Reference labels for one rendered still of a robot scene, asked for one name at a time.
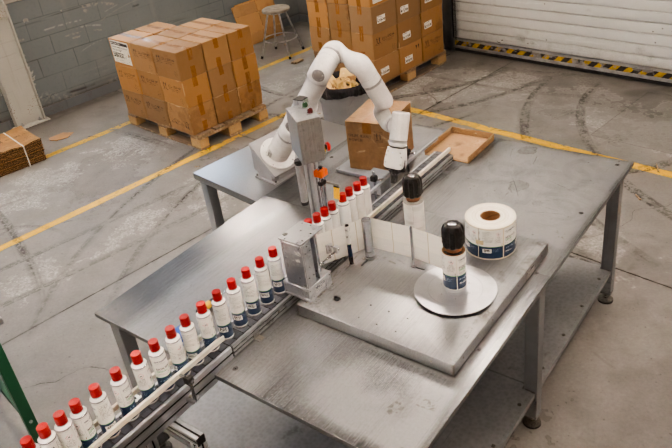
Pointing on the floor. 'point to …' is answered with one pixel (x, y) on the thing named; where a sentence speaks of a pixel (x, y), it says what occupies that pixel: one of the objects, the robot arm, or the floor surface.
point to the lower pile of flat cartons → (19, 150)
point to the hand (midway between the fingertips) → (393, 178)
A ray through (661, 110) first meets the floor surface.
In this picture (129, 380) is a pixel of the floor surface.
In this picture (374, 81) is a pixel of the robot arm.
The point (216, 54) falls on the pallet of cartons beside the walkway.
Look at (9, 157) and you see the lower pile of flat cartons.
